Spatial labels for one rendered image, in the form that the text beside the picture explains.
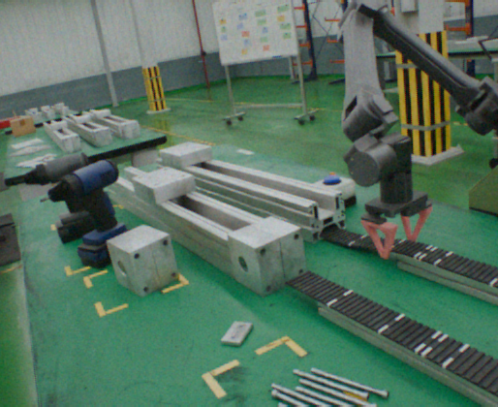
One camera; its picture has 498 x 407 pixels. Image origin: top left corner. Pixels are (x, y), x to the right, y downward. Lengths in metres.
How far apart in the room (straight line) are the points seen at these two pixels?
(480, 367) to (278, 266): 0.37
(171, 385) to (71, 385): 0.16
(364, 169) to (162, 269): 0.42
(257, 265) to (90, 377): 0.32
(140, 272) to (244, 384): 0.33
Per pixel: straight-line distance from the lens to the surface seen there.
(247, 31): 6.91
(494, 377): 0.57
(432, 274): 0.79
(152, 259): 0.86
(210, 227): 0.88
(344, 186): 1.09
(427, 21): 4.09
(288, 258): 0.79
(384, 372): 0.61
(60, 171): 1.22
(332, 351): 0.65
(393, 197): 0.77
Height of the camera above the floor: 1.19
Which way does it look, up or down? 19 degrees down
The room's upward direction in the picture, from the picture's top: 10 degrees counter-clockwise
